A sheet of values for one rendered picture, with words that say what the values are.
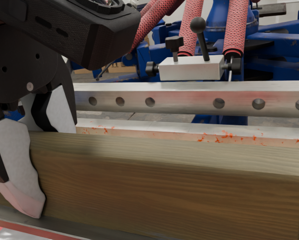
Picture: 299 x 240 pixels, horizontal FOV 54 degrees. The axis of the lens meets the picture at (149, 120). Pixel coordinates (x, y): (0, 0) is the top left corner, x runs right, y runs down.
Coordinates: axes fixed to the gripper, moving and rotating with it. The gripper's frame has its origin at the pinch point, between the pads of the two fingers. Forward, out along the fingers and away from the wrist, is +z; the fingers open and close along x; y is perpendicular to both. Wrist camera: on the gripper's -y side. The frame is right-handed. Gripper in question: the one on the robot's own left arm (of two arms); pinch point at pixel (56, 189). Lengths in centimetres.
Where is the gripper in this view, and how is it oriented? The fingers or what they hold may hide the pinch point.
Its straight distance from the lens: 26.2
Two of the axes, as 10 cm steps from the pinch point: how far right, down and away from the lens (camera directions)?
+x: -3.7, 4.5, -8.2
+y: -9.2, -0.4, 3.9
